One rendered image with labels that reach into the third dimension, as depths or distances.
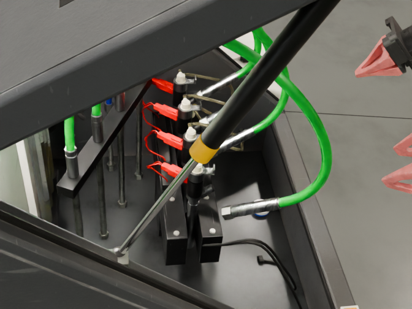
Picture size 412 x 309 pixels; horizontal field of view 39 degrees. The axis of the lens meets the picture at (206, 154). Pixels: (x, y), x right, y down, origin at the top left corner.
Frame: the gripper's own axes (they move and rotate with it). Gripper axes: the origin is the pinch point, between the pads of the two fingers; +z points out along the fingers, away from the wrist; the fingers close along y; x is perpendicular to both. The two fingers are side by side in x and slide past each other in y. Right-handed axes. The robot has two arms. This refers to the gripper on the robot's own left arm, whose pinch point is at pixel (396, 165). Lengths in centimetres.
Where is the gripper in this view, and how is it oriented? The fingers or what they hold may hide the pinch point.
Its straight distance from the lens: 72.6
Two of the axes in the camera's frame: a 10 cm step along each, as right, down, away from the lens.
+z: -6.2, 1.4, 7.7
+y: -4.4, 7.5, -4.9
